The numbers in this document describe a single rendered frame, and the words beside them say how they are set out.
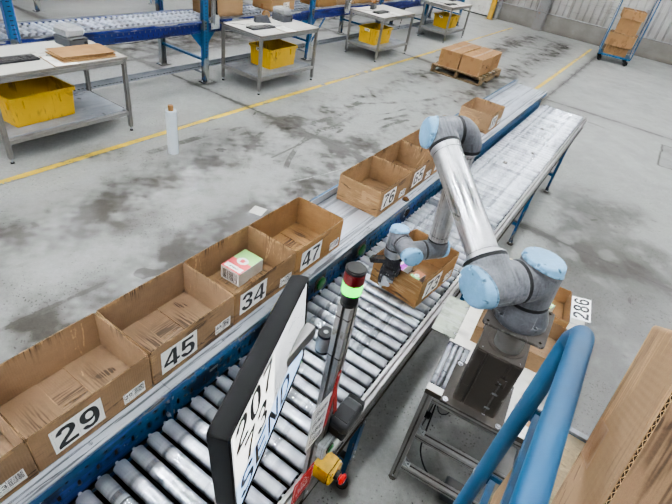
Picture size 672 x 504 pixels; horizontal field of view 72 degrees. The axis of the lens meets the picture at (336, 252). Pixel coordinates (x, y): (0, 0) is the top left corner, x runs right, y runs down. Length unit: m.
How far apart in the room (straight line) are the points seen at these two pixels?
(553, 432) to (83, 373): 1.62
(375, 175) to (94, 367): 2.04
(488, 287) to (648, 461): 0.94
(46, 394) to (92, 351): 0.20
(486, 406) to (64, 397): 1.54
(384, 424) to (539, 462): 2.40
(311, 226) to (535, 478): 2.17
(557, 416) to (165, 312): 1.71
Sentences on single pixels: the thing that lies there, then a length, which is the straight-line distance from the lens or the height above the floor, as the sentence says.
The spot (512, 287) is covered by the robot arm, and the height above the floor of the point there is 1.43.
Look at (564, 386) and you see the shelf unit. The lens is 0.54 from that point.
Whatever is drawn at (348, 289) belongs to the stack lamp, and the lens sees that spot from 1.08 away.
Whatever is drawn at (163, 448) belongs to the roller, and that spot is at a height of 0.75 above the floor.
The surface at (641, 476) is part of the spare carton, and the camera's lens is 0.68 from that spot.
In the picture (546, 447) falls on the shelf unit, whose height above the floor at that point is 1.96.
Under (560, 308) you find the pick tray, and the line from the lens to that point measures 2.81.
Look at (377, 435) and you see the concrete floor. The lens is 2.79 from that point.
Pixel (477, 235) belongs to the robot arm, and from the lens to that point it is 1.61.
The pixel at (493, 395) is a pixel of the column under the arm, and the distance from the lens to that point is 2.00.
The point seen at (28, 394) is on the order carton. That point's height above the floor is 0.89.
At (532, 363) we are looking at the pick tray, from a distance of 2.34.
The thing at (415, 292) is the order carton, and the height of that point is 0.84.
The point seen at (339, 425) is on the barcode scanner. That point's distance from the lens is 1.49.
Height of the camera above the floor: 2.31
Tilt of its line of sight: 37 degrees down
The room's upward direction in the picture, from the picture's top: 11 degrees clockwise
